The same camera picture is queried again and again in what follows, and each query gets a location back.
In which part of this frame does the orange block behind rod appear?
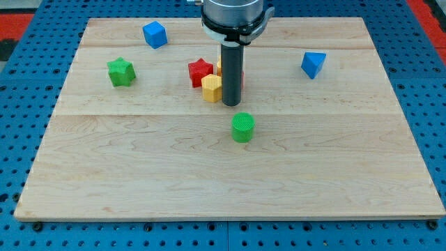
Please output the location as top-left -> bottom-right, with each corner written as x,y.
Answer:
216,56 -> 222,76

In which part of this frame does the green star block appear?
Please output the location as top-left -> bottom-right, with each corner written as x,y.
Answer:
107,57 -> 136,87

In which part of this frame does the blue cube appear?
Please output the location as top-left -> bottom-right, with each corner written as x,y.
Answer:
142,21 -> 168,49

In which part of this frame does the yellow hexagon block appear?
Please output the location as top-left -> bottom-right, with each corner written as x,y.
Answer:
201,74 -> 222,102

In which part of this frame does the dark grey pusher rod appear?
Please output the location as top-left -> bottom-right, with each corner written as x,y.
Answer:
221,45 -> 244,107

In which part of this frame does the red star block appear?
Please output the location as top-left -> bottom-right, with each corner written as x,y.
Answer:
188,58 -> 213,88

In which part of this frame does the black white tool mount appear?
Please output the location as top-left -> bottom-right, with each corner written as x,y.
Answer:
201,6 -> 275,47

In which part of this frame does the wooden board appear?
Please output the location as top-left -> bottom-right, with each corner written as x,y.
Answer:
15,17 -> 445,222

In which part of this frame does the blue triangle block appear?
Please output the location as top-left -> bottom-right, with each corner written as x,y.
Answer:
301,52 -> 327,79

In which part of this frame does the green cylinder block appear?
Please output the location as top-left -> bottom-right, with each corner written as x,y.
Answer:
231,112 -> 255,143

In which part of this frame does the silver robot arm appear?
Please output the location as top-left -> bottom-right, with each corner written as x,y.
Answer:
186,0 -> 275,107

